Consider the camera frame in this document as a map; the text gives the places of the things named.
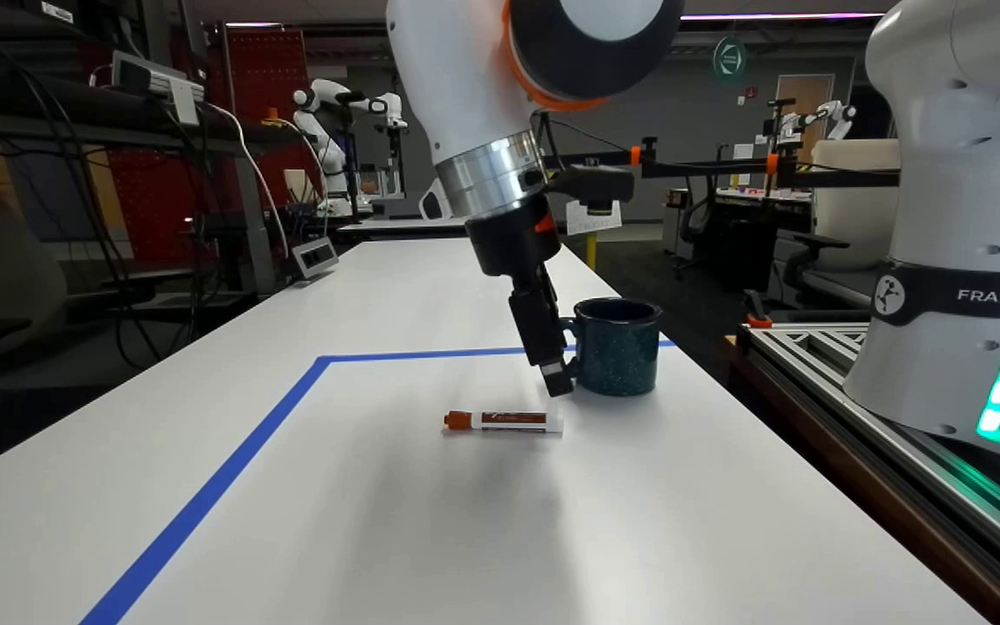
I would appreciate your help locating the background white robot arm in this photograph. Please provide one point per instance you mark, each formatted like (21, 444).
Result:
(315, 103)

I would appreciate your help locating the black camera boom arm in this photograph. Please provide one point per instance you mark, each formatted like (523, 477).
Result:
(578, 171)

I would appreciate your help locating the aluminium rail with base plate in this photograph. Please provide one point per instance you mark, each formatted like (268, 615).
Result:
(935, 497)

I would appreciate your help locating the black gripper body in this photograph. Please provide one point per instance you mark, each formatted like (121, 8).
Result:
(514, 249)

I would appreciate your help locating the dark teal mug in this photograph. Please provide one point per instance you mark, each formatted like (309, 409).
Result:
(615, 343)

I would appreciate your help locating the white and red marker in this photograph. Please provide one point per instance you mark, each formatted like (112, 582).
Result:
(463, 420)

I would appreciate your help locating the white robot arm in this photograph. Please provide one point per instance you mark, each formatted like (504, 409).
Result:
(478, 74)

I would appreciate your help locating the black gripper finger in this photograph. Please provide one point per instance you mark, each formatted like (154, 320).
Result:
(558, 378)
(544, 343)

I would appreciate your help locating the white Franka robot base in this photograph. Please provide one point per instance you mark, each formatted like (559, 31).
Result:
(932, 347)

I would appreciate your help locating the grey box on table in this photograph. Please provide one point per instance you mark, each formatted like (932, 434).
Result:
(315, 258)

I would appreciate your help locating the blue tape line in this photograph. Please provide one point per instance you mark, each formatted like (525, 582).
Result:
(347, 503)

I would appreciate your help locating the red cabinet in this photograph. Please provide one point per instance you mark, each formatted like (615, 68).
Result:
(219, 188)

